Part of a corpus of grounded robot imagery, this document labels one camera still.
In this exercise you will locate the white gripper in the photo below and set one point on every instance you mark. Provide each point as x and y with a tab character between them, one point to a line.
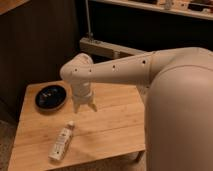
82	94

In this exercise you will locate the white plastic bottle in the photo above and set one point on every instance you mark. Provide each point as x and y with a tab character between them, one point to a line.
62	142

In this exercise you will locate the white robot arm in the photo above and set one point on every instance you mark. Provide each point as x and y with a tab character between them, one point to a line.
178	105

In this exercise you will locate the black ceramic bowl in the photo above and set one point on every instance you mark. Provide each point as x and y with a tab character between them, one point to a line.
50	97

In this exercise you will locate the wooden table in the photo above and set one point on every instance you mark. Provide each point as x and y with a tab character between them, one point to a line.
115	128

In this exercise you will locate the metal pole stand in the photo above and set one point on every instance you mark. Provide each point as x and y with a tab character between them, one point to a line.
90	34

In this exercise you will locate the wooden wall shelf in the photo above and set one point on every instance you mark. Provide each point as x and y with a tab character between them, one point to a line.
186	8

